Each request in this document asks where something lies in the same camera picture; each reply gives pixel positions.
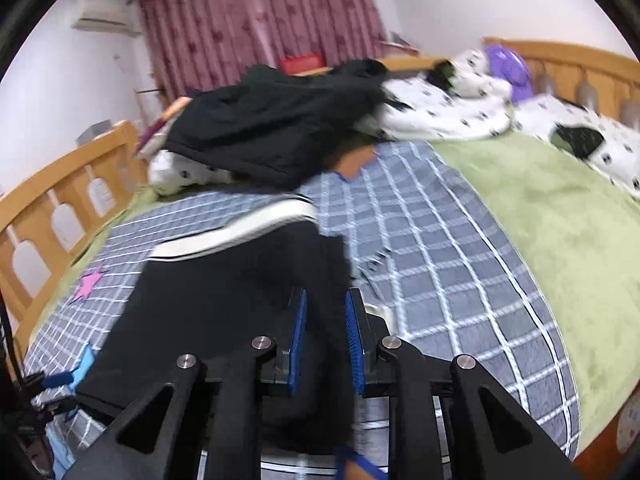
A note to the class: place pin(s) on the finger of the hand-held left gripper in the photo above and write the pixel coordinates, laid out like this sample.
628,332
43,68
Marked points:
57,380

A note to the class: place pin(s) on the black garment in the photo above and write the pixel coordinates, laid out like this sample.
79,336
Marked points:
280,120

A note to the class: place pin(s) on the purple plush toy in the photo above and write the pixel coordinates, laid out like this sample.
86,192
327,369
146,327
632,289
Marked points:
505,62

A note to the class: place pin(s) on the white floral quilt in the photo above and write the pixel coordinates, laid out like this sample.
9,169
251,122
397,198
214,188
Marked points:
440,115

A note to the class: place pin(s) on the star-printed waste bin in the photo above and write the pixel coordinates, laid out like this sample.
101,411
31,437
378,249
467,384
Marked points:
630,435

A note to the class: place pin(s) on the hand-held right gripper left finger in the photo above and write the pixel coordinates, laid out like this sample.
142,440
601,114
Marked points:
297,345

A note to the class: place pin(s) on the pink striped curtain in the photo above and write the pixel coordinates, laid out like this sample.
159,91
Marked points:
240,25

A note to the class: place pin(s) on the wooden bed frame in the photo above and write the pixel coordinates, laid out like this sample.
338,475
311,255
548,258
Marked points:
60,180

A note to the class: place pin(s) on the cardboard boxes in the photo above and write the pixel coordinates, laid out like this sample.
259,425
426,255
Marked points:
402,42

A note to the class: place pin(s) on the wooden rack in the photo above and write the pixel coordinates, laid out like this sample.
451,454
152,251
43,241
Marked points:
147,92

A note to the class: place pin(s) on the grey box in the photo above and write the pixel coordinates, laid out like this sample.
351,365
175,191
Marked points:
92,132

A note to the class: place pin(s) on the white floral pillow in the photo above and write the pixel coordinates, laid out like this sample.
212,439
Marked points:
620,160

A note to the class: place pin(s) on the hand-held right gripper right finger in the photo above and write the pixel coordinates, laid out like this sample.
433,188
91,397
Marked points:
356,345

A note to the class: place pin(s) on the purple patterned pillow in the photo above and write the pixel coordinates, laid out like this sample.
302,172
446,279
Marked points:
160,130

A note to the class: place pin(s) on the black pants with emblem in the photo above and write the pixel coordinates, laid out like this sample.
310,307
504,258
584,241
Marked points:
210,300

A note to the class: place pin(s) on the white air conditioner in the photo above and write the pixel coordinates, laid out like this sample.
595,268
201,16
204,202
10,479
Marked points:
100,15

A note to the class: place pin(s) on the red box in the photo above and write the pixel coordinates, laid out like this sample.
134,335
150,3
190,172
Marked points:
300,64

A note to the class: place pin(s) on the grey checked bed sheet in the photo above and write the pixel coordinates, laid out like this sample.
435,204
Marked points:
450,270

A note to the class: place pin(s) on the green blanket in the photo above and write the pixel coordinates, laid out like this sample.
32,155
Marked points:
550,220

